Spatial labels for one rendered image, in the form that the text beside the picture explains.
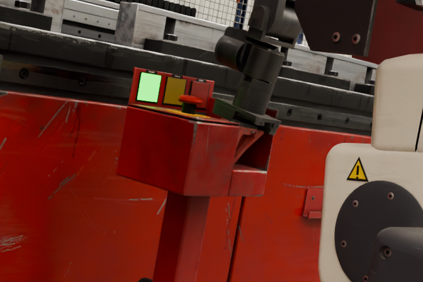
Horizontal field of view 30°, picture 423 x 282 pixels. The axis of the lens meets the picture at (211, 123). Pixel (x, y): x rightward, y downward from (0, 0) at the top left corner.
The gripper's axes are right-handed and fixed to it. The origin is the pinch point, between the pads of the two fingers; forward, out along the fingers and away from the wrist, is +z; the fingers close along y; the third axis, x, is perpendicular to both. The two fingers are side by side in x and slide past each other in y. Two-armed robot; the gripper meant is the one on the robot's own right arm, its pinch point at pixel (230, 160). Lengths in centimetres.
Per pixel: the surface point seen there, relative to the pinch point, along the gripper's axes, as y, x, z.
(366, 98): 25, -77, -13
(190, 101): 2.7, 11.3, -8.2
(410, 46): 74, -179, -33
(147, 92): 12.1, 11.6, -6.4
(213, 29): 40, -30, -18
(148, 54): 27.2, -0.5, -10.9
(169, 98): 12.1, 6.2, -6.2
